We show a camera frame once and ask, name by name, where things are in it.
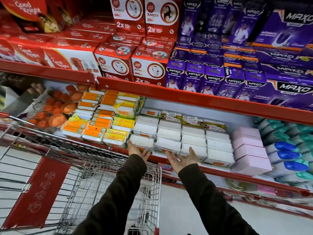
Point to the row of teal blue bottles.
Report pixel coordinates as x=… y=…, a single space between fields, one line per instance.
x=286 y=151

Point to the person's right forearm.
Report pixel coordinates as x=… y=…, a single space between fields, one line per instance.
x=210 y=205

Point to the pink box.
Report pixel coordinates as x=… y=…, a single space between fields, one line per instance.
x=251 y=165
x=247 y=132
x=248 y=142
x=250 y=152

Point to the pile of orange round lids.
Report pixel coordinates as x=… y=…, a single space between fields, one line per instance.
x=57 y=108

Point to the stack of red white boxes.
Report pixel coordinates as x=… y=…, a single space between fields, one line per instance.
x=137 y=53

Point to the person's left thumb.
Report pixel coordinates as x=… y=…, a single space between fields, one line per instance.
x=146 y=155

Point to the stack of orange swab packets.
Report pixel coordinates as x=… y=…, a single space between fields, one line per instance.
x=105 y=117

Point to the stack of wide red boxes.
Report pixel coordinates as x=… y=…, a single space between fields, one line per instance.
x=49 y=46

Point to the white cotton swab pack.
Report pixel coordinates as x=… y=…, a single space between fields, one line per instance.
x=143 y=142

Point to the stack of white swab packets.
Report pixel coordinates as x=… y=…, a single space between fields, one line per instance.
x=195 y=138

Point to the person's right hand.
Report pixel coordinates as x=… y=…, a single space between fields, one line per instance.
x=183 y=162

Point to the stack of small purple boxes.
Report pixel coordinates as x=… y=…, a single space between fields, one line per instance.
x=210 y=66

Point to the white plastic bag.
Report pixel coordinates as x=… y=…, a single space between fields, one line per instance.
x=8 y=97

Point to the person's left forearm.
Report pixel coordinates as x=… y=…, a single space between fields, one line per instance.
x=117 y=198

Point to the stack of wide purple boxes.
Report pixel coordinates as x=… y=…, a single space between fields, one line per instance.
x=288 y=58

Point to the person's right thumb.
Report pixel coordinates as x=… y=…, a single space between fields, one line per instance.
x=171 y=159

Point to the red cart seat flap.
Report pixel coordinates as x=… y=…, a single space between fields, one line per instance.
x=36 y=193

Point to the red metal shelf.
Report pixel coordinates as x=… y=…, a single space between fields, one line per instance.
x=256 y=201
x=49 y=72
x=244 y=178
x=207 y=101

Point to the shelf price tag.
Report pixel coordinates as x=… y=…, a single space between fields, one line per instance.
x=167 y=167

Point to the person's left hand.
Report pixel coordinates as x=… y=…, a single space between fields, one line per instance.
x=137 y=151

